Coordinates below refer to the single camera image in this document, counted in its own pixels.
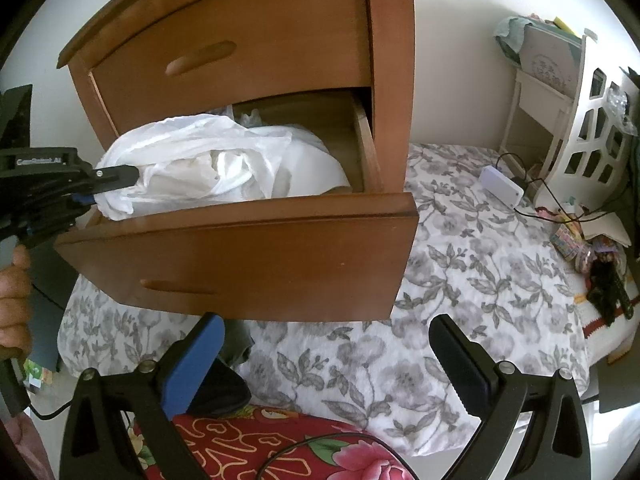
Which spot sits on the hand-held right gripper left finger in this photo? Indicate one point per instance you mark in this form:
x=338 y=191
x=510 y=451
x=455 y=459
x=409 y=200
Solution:
x=195 y=360

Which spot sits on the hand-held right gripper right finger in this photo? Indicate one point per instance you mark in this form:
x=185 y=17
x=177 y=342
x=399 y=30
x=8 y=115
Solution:
x=460 y=360

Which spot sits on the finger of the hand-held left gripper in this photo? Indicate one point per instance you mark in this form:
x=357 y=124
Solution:
x=82 y=201
x=117 y=176

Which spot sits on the black garment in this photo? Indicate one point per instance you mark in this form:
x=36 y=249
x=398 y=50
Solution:
x=225 y=390

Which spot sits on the grey-green garment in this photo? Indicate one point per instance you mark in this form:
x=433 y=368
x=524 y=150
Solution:
x=240 y=345

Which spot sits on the white garment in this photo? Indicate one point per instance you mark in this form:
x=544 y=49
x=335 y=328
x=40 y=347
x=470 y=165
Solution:
x=200 y=160

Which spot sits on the wooden drawer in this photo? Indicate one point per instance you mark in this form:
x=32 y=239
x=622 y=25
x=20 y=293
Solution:
x=250 y=35
x=250 y=260

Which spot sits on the person's left hand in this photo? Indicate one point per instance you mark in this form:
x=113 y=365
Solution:
x=15 y=305

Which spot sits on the grey floral bed quilt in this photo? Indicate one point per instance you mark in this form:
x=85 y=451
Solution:
x=450 y=285

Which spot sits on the red floral blanket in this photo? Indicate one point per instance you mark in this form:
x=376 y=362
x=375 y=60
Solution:
x=225 y=445

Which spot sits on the cream knit blanket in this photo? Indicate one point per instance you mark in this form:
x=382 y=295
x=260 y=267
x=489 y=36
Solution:
x=600 y=340

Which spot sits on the green printed box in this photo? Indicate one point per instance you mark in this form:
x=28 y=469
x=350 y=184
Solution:
x=40 y=377

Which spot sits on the pink patterned jar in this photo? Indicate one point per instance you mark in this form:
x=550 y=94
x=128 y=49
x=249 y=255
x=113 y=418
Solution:
x=586 y=260

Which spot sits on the dark board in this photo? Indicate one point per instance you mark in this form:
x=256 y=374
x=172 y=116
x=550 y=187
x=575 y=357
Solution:
x=620 y=385

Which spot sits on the black stuffed toy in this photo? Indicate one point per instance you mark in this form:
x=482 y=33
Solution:
x=607 y=290

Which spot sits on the white rectangular device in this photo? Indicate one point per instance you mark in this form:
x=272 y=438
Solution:
x=500 y=185

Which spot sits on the closed wooden drawer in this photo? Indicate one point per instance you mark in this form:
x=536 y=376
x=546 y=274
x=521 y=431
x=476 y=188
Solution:
x=250 y=35

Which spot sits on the beige paper pad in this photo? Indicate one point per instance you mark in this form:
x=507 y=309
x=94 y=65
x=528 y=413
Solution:
x=605 y=227

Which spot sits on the white lattice rack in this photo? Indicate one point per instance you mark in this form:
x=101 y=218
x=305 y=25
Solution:
x=565 y=135

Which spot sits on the wooden nightstand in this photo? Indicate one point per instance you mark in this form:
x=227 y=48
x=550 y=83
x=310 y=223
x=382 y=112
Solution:
x=390 y=60

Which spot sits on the clear plastic bag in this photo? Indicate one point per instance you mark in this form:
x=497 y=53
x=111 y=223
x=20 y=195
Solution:
x=620 y=105

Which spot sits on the grey board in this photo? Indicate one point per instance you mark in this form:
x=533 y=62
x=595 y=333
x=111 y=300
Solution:
x=550 y=55

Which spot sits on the pale green cloth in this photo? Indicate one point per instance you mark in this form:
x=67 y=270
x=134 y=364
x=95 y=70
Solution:
x=507 y=30

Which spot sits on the yellow block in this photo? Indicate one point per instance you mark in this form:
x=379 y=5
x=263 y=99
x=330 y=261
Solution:
x=567 y=27

